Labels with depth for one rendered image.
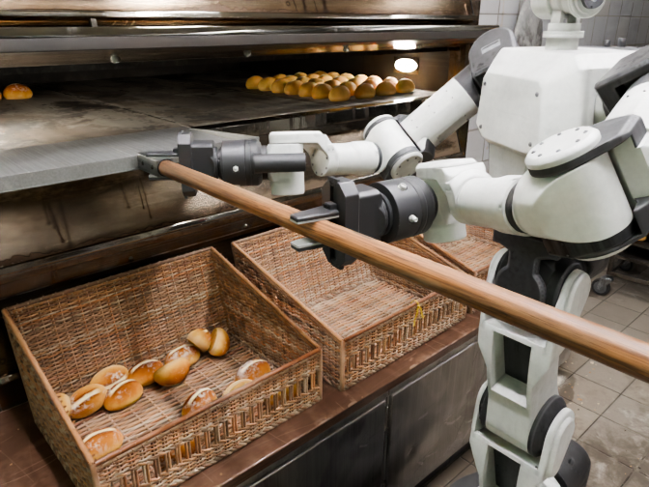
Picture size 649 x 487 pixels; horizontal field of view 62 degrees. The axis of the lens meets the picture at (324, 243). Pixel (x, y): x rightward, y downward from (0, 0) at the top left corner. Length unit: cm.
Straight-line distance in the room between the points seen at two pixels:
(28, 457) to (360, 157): 96
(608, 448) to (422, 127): 156
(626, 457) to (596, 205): 180
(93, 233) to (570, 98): 108
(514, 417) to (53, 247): 110
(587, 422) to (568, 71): 176
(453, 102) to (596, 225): 61
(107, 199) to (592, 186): 114
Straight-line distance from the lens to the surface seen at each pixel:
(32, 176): 108
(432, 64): 244
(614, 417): 253
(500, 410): 130
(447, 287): 57
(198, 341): 150
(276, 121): 167
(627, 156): 65
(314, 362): 132
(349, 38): 163
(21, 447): 144
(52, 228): 142
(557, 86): 92
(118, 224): 146
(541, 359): 114
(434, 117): 119
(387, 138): 117
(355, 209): 71
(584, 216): 63
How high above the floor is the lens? 145
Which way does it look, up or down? 22 degrees down
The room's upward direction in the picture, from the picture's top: straight up
